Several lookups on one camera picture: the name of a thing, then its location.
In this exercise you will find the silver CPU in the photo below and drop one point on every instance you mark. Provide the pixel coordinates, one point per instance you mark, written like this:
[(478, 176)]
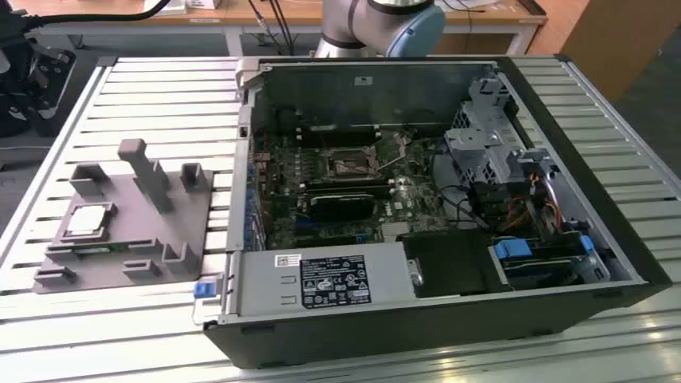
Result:
[(89, 219)]

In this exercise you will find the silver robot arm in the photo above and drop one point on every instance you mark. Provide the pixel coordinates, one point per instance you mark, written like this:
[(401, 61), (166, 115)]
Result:
[(346, 24)]

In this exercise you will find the CPU socket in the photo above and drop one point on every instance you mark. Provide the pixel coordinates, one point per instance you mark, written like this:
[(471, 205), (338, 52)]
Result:
[(351, 164)]

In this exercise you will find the black RAM slot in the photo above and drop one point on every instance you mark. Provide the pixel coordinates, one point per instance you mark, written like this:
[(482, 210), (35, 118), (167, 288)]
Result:
[(346, 190), (346, 184)]

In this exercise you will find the grey parts rack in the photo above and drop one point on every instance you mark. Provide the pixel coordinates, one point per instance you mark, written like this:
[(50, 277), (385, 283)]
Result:
[(134, 223)]

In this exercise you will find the green RAM stick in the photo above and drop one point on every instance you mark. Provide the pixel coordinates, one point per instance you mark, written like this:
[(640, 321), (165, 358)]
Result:
[(102, 248)]

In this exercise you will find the blue case latch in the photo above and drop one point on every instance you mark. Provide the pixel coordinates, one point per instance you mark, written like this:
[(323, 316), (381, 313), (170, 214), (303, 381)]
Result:
[(207, 290)]

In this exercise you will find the black graphics card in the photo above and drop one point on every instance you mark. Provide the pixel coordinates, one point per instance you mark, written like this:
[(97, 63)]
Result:
[(341, 207)]

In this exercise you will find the grey power supply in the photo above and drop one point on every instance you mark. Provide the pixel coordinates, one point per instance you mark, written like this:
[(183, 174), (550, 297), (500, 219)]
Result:
[(266, 279)]

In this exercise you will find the metal locking lever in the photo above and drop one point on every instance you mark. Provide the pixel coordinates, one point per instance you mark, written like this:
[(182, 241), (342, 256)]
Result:
[(391, 161)]

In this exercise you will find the green motherboard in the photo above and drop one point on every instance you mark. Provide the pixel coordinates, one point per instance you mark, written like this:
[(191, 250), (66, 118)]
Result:
[(415, 199)]

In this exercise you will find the silver metal drive cage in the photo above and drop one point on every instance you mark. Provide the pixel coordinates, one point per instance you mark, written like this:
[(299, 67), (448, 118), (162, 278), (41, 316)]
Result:
[(479, 151)]

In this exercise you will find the black PC case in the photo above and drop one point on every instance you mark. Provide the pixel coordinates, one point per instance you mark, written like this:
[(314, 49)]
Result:
[(373, 339)]

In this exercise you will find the black plastic shroud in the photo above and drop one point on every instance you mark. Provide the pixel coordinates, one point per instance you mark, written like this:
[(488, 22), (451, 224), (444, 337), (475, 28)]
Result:
[(452, 263)]

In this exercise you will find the hard disk in blue carrier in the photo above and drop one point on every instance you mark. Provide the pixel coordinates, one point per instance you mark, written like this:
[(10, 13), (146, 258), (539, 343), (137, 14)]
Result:
[(514, 248)]

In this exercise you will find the small blue clip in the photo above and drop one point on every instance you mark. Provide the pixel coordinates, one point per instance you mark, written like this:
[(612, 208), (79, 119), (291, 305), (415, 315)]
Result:
[(587, 244)]

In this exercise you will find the wooden cabinet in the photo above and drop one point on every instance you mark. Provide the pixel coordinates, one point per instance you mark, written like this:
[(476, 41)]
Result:
[(623, 44)]

